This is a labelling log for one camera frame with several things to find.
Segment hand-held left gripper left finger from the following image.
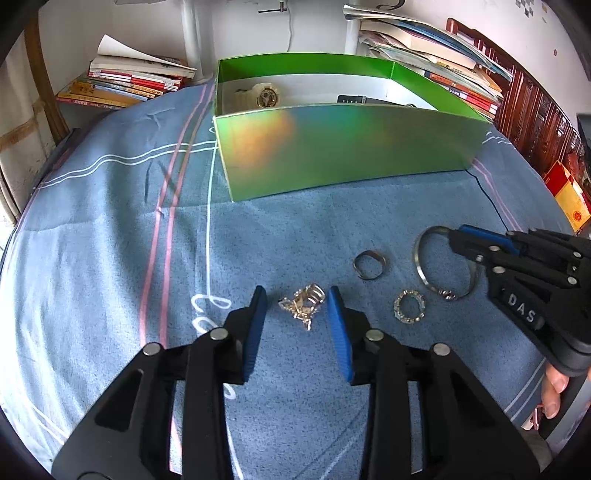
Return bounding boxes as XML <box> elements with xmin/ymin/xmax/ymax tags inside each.
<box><xmin>51</xmin><ymin>285</ymin><xmax>269</xmax><ymax>480</ymax></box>

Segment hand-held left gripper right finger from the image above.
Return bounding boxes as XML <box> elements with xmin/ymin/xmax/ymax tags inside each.
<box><xmin>325</xmin><ymin>285</ymin><xmax>539</xmax><ymax>480</ymax></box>

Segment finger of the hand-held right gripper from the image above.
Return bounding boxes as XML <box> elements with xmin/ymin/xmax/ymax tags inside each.
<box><xmin>450</xmin><ymin>230</ymin><xmax>579</xmax><ymax>288</ymax></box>
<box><xmin>461</xmin><ymin>224</ymin><xmax>591</xmax><ymax>260</ymax></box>

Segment gold openwork jewelry piece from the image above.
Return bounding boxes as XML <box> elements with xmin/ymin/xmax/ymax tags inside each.
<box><xmin>278</xmin><ymin>283</ymin><xmax>327</xmax><ymax>332</ymax></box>

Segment silver bangle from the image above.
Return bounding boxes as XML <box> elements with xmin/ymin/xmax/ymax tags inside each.
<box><xmin>413</xmin><ymin>225</ymin><xmax>482</xmax><ymax>302</ymax></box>

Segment green cardboard box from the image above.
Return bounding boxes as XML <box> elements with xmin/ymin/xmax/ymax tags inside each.
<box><xmin>212</xmin><ymin>52</ymin><xmax>492</xmax><ymax>202</ymax></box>

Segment black wristwatch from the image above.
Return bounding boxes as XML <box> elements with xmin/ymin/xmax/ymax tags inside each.
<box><xmin>336</xmin><ymin>93</ymin><xmax>419</xmax><ymax>109</ymax></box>

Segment cream wristwatch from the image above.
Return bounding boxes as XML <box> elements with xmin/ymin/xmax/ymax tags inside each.
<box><xmin>235</xmin><ymin>80</ymin><xmax>282</xmax><ymax>110</ymax></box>

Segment person's right hand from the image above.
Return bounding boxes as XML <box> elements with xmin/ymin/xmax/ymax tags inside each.
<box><xmin>540</xmin><ymin>357</ymin><xmax>574</xmax><ymax>419</ymax></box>

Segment red and yellow boxes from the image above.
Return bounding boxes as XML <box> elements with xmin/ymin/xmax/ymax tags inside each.
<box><xmin>542</xmin><ymin>161</ymin><xmax>591</xmax><ymax>234</ymax></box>

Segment red wooden bench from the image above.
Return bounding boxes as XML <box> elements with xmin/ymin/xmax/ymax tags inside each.
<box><xmin>445</xmin><ymin>17</ymin><xmax>591</xmax><ymax>176</ymax></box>

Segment blue plaid cloth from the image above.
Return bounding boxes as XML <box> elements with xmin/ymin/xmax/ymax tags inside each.
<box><xmin>0</xmin><ymin>78</ymin><xmax>578</xmax><ymax>480</ymax></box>

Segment large stack of books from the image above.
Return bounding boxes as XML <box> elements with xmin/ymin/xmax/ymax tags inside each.
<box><xmin>342</xmin><ymin>4</ymin><xmax>514</xmax><ymax>123</ymax></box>

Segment small stack of books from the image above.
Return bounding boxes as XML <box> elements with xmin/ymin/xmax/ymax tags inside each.
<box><xmin>56</xmin><ymin>34</ymin><xmax>198</xmax><ymax>110</ymax></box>

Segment beige curtain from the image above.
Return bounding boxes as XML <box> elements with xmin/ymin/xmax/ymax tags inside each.
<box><xmin>0</xmin><ymin>28</ymin><xmax>61</xmax><ymax>227</ymax></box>

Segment crystal studded ring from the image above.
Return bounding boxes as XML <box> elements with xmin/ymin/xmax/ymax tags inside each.
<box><xmin>393</xmin><ymin>289</ymin><xmax>426</xmax><ymax>325</ymax></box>

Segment plain silver ring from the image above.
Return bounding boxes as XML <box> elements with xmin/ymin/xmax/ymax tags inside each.
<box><xmin>353</xmin><ymin>250</ymin><xmax>387</xmax><ymax>280</ymax></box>

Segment black cable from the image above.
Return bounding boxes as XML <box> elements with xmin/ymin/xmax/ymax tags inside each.
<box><xmin>464</xmin><ymin>168</ymin><xmax>509</xmax><ymax>227</ymax></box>

